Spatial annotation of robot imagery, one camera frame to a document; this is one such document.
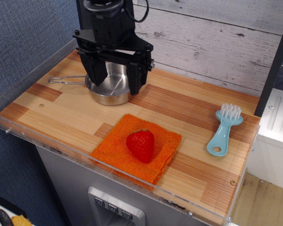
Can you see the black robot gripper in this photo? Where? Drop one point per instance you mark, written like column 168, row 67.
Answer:
column 112, row 38

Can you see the red toy strawberry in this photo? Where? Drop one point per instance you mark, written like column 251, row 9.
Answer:
column 141, row 144

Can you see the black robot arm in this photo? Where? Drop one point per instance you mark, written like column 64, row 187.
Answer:
column 111, row 7

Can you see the orange knitted napkin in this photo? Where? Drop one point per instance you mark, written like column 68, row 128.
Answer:
column 114, row 152

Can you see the small steel pan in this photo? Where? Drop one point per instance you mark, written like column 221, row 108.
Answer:
column 114, row 90

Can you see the grey toy fridge cabinet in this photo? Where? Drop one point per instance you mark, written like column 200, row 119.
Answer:
column 72, row 182

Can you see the light blue dish brush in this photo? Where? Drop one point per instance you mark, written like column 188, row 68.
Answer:
column 229, row 115

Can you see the silver dispenser button panel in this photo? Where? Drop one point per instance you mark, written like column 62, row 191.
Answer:
column 112, row 211

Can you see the white side counter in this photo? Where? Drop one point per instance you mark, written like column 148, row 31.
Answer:
column 265, row 160

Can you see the clear acrylic guard rail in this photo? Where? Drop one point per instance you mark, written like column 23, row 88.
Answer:
column 65, row 119

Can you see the black right upright post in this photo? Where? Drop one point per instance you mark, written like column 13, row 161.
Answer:
column 270, row 81

